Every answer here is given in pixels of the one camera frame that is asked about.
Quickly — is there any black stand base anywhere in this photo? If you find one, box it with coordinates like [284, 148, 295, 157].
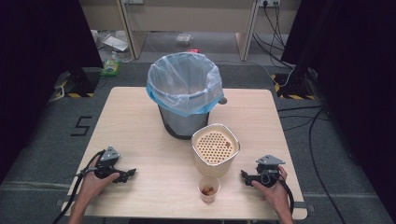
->
[63, 66, 101, 95]
[274, 66, 317, 97]

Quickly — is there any grey metal trash bin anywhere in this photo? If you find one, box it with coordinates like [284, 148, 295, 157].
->
[158, 104, 210, 141]

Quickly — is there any black power cables bundle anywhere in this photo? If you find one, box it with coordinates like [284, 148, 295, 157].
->
[251, 3, 295, 70]

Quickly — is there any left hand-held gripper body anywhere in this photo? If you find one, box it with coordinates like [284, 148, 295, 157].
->
[92, 146, 126, 184]

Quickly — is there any dark curtain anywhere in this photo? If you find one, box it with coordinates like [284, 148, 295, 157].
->
[280, 0, 396, 216]
[0, 0, 105, 185]

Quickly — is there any black floor cable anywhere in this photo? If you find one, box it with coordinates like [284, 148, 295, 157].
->
[276, 105, 348, 224]

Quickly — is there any beige container with perforated strainer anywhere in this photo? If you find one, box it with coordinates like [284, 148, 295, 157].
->
[191, 122, 241, 179]

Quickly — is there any white floor cable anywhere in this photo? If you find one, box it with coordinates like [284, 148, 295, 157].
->
[214, 60, 296, 89]

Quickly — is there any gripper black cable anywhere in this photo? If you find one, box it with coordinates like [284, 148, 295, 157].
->
[262, 170, 296, 217]
[51, 149, 106, 224]

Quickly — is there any person's left hand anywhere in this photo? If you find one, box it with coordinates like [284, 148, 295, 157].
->
[78, 154, 121, 202]

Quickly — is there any person's right hand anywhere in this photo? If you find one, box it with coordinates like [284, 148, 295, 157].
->
[250, 164, 290, 217]

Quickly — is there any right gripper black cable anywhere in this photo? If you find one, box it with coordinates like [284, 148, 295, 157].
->
[262, 170, 296, 217]

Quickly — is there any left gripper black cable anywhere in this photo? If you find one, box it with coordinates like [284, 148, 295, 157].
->
[51, 149, 106, 224]

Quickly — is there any light wooden desk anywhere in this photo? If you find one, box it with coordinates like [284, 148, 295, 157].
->
[78, 0, 262, 63]

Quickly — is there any green snack packet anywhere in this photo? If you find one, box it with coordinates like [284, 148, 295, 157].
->
[100, 59, 121, 77]

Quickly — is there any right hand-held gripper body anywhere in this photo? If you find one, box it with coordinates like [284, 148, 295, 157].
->
[249, 154, 287, 189]

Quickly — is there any white paper sheet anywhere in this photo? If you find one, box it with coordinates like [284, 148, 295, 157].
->
[102, 35, 130, 52]

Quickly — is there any clear plastic packet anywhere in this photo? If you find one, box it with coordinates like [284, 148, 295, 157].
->
[175, 33, 194, 45]

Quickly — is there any clear plastic cup with residue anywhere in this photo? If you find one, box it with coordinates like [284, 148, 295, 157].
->
[196, 175, 221, 204]

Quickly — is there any white wall power strip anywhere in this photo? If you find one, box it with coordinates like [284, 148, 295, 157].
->
[258, 0, 282, 8]

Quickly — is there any translucent blue bin liner bag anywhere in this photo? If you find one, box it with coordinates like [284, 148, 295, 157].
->
[146, 51, 225, 119]

